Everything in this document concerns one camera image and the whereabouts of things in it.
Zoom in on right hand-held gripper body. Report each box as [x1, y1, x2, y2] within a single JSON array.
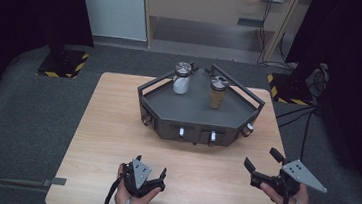
[[249, 154, 331, 201]]

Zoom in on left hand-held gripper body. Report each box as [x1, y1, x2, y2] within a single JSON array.
[[119, 157, 168, 201]]

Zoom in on dark grey spice rack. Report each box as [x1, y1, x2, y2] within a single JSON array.
[[132, 56, 270, 152]]

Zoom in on glass jar with brown powder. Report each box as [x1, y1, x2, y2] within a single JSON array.
[[206, 75, 231, 111]]

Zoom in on glass jar with white powder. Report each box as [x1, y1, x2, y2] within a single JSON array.
[[171, 60, 194, 97]]

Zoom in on stand base with striped tape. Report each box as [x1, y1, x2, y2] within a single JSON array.
[[263, 72, 316, 108], [36, 45, 91, 81]]

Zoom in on black curtain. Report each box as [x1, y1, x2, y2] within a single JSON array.
[[273, 0, 362, 204], [0, 0, 98, 127]]

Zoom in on beige background desk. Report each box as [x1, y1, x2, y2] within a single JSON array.
[[136, 0, 313, 67]]

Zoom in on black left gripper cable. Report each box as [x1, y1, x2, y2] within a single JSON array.
[[102, 171, 126, 204]]

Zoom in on black seasoning box white handle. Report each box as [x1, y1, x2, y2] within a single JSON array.
[[239, 121, 255, 139], [199, 127, 225, 148], [168, 124, 195, 143]]

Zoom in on black cables on floor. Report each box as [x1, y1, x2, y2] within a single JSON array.
[[272, 100, 321, 163]]

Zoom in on bundle of cables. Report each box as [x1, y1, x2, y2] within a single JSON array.
[[303, 62, 331, 97]]

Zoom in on black floor cable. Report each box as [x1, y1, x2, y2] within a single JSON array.
[[260, 31, 302, 71]]

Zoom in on black socket cable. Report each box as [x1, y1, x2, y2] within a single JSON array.
[[256, 0, 274, 66]]

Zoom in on grey cable tray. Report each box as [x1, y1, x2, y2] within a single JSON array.
[[237, 17, 264, 27]]

